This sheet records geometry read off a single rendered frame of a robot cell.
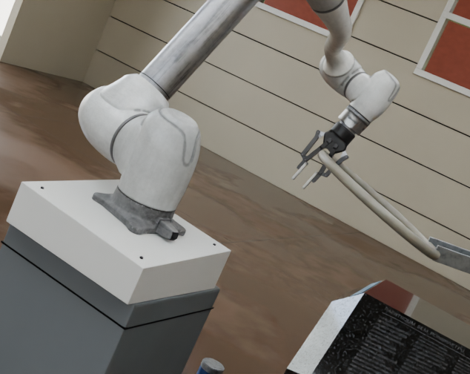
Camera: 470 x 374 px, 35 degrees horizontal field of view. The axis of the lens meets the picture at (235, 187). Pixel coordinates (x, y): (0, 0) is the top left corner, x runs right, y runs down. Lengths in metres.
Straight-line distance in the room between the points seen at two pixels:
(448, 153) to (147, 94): 6.91
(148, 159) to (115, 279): 0.30
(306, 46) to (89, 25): 3.08
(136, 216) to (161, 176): 0.11
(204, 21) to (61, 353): 0.89
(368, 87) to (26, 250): 1.15
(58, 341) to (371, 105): 1.18
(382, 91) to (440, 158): 6.30
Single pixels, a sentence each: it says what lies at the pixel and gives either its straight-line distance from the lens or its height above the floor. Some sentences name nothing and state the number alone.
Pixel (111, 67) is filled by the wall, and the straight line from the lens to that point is 10.65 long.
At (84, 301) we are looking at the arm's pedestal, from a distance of 1.72.
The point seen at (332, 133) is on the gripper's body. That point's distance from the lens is 2.40.
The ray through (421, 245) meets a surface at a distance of 2.22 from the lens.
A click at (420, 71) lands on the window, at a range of 8.78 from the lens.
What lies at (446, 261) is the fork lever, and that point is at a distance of 2.40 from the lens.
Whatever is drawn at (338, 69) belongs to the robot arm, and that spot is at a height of 1.44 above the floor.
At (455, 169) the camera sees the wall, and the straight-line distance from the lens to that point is 8.60.
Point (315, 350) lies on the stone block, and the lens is 2.33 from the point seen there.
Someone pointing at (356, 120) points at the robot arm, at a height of 1.32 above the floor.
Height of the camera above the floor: 1.39
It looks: 10 degrees down
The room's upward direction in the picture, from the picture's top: 24 degrees clockwise
